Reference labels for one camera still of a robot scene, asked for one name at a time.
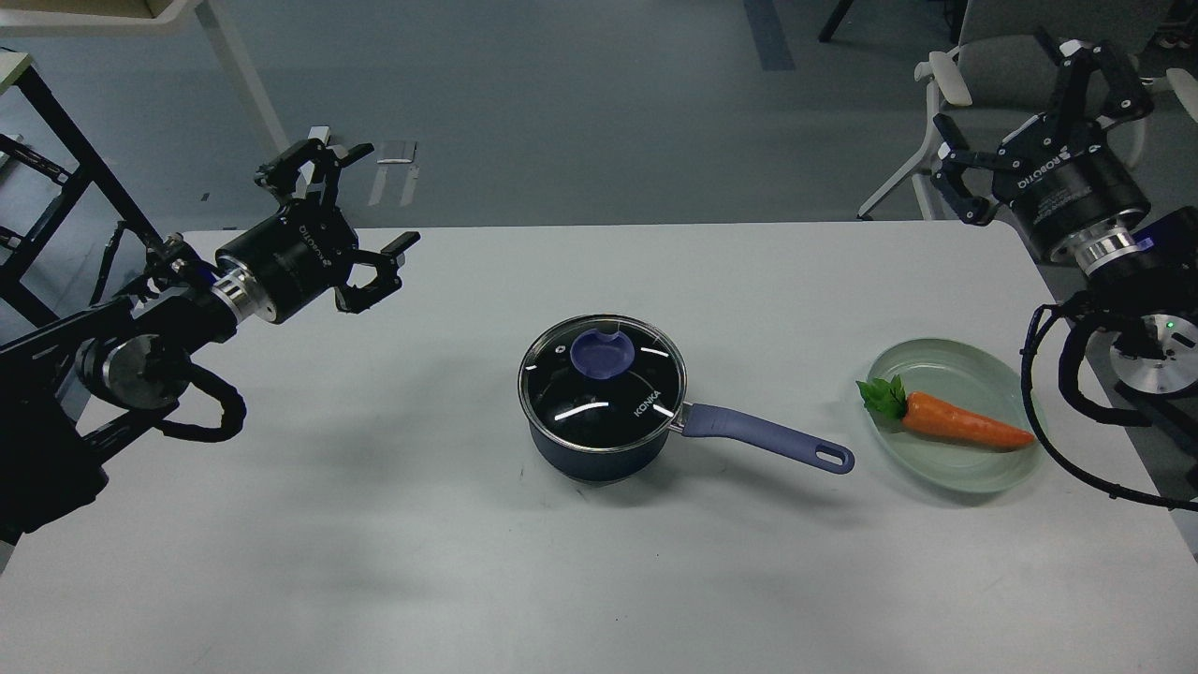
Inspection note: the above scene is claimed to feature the pale green glass plate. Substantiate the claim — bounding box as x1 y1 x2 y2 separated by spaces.
857 338 1043 496

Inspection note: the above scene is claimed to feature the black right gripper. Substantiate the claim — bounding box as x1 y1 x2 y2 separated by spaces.
932 28 1155 263

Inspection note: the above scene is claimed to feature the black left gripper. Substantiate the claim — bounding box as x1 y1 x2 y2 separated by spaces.
214 139 422 324

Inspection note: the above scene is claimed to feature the black metal rack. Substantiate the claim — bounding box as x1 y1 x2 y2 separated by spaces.
1 50 168 328

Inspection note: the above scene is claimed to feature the glass pot lid purple knob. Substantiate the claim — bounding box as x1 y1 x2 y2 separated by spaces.
518 315 688 454

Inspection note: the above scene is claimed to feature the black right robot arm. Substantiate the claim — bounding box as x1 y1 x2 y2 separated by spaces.
931 29 1194 511

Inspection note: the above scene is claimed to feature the orange toy carrot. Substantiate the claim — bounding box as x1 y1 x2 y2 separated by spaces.
855 375 1036 451

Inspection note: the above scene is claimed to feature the dark blue saucepan purple handle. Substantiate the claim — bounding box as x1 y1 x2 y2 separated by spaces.
528 403 855 482

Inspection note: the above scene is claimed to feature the grey office chair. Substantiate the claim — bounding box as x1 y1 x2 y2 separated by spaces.
857 1 1173 219

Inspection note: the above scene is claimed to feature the white desk frame leg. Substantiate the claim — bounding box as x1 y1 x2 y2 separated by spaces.
0 0 329 231

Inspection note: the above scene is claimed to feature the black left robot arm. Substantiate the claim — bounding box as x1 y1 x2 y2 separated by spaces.
1 138 419 545

